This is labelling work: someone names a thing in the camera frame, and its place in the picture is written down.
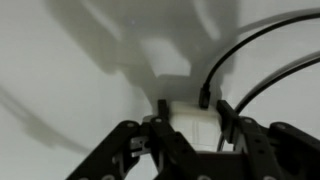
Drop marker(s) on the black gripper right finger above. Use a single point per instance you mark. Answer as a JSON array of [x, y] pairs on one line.
[[279, 152]]

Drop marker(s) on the white board mat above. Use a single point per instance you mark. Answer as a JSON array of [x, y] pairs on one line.
[[71, 70]]

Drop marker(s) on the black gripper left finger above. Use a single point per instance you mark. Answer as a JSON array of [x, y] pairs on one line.
[[121, 150]]

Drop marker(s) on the white power adapter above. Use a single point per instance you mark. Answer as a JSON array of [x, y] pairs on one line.
[[200, 127]]

